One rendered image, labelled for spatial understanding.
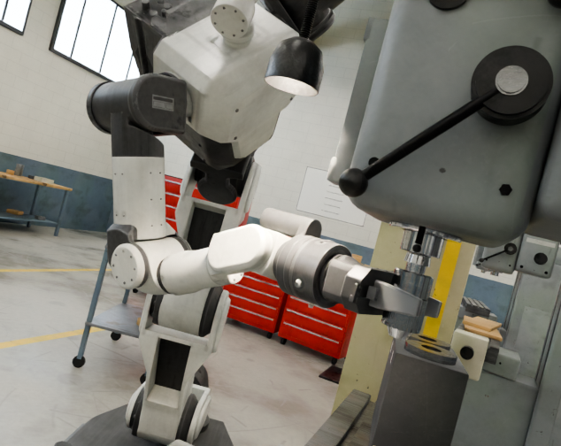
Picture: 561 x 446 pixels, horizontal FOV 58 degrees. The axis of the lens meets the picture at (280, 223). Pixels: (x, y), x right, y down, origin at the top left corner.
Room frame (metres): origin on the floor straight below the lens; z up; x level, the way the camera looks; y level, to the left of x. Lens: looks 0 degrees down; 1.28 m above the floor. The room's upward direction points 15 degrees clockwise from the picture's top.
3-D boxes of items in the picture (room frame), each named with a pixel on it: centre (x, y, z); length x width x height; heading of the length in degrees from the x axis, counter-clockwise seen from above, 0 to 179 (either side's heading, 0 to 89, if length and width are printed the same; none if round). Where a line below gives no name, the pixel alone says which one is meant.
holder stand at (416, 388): (0.94, -0.32, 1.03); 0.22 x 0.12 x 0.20; 167
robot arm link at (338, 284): (0.67, -0.10, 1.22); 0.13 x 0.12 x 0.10; 138
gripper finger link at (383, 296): (0.59, -0.15, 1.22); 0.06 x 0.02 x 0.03; 48
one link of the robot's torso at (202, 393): (1.44, 0.17, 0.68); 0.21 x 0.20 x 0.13; 178
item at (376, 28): (0.65, -0.07, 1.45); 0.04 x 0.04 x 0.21; 70
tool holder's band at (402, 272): (0.61, -0.17, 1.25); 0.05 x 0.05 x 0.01
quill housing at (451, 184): (0.61, -0.17, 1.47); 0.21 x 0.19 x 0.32; 160
